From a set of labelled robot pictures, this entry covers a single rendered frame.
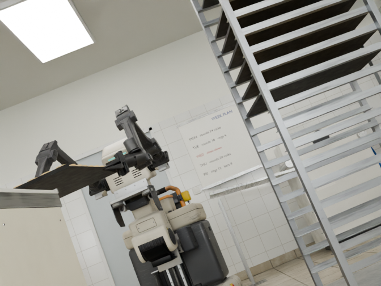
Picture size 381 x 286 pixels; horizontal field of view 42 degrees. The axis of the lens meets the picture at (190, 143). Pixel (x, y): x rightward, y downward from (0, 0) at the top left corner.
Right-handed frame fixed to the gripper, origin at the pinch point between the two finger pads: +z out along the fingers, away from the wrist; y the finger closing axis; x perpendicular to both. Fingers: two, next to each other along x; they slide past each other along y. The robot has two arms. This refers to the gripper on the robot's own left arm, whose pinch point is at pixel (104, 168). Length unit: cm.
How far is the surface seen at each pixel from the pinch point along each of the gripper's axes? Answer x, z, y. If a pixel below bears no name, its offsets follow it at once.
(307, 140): -51, -66, 24
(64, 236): -33, 38, 24
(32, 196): -39, 45, 10
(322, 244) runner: -15, -84, 69
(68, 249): -34, 38, 29
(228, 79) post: -9, -79, -24
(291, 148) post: -49, -57, 24
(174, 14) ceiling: 208, -250, -189
